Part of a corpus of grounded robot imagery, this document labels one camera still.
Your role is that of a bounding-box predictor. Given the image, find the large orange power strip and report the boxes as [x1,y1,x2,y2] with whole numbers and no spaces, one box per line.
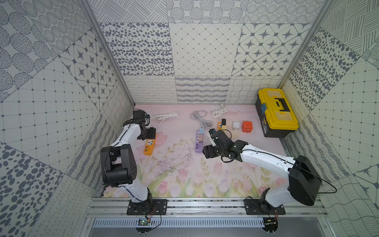
[143,139,156,156]

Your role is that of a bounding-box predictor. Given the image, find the purple power strip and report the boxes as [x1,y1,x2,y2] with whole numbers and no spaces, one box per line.
[195,130,203,153]

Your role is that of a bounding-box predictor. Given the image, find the white charger plug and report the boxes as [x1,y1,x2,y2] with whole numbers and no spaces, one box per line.
[232,121,240,130]

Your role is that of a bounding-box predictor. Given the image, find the red cube adapter plug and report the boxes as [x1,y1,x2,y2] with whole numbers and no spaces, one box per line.
[241,121,253,133]

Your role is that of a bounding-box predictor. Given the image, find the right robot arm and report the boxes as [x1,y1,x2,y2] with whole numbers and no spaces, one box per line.
[202,128,322,210]

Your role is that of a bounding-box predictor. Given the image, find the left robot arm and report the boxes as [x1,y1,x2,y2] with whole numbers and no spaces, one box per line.
[100,109,156,212]

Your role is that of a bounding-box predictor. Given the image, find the pink charger plug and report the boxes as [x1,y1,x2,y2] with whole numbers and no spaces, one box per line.
[197,133,203,142]

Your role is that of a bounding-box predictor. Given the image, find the yellow black toolbox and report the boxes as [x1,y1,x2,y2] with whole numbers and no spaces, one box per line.
[255,88,299,138]

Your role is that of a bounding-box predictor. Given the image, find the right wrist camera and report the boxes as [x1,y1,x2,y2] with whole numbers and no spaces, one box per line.
[208,128,216,147]

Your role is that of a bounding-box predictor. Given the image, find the white strip cable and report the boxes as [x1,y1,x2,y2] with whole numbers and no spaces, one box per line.
[153,111,180,129]

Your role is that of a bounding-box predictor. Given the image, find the white coiled cable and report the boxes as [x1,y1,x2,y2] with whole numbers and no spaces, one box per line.
[211,103,229,119]

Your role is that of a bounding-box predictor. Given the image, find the grey coiled cable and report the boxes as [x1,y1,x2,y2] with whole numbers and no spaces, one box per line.
[189,110,214,129]

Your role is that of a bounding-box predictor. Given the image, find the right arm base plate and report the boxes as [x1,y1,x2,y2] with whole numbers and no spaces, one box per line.
[243,197,286,217]

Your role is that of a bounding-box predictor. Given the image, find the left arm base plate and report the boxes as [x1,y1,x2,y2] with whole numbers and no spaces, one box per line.
[127,199,168,216]

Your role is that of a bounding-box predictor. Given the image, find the aluminium mounting rail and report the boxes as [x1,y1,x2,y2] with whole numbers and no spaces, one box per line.
[84,197,328,218]

